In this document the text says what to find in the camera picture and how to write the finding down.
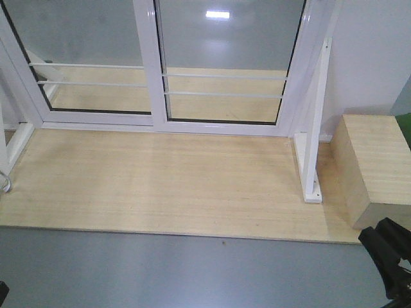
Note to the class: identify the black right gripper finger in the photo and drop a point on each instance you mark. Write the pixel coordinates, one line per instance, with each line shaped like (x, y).
(389, 243)

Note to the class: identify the light wooden box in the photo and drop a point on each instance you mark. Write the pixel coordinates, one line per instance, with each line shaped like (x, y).
(373, 162)

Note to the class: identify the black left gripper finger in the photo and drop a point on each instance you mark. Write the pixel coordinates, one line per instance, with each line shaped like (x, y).
(4, 290)

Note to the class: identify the white door frame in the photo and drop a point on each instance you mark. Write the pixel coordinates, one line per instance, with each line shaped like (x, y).
(213, 67)

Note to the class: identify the white fixed glass door panel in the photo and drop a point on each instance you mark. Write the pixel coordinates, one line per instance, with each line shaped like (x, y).
(80, 61)

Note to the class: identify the white front support brace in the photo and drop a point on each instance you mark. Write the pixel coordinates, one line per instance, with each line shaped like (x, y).
(307, 142)

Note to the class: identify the white support brace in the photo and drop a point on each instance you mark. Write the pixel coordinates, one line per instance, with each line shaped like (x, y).
(307, 142)
(9, 141)

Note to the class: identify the white sliding glass door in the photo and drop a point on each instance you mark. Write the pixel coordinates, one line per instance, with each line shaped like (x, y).
(233, 67)

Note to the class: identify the light wooden platform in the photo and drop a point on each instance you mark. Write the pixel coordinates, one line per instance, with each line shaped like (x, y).
(164, 183)

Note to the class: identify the white left support brace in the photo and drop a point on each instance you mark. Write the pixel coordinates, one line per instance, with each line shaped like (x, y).
(9, 141)

